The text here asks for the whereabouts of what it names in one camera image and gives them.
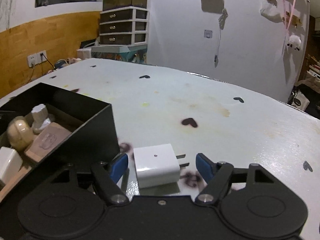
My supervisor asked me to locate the black storage box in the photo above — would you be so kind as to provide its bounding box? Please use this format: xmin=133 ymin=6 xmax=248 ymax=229
xmin=1 ymin=83 xmax=120 ymax=202

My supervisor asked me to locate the white plug adapter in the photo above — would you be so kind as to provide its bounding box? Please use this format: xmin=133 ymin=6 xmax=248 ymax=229
xmin=133 ymin=144 xmax=190 ymax=189

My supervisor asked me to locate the wooden square coaster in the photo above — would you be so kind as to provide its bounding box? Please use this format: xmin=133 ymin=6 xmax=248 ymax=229
xmin=24 ymin=122 xmax=71 ymax=163

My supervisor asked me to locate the white cube charger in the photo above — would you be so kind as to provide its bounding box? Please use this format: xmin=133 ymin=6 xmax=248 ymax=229
xmin=0 ymin=147 xmax=23 ymax=187

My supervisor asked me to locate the white knob suction holder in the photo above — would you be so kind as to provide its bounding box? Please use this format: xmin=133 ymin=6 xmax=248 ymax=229
xmin=31 ymin=104 xmax=55 ymax=134

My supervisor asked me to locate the gold oval case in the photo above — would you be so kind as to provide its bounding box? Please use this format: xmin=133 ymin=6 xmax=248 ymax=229
xmin=7 ymin=116 xmax=34 ymax=151

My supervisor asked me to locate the teal patterned cabinet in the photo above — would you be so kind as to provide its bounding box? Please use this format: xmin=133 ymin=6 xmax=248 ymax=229
xmin=91 ymin=44 xmax=148 ymax=64

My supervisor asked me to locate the pile of plush toys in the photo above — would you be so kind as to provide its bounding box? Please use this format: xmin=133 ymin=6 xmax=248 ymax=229
xmin=54 ymin=58 xmax=82 ymax=69

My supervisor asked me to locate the white drawer cabinet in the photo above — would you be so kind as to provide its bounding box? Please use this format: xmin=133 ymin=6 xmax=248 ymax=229
xmin=99 ymin=6 xmax=149 ymax=46

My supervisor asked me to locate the white wall socket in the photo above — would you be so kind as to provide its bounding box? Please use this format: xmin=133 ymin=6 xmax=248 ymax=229
xmin=27 ymin=50 xmax=47 ymax=68

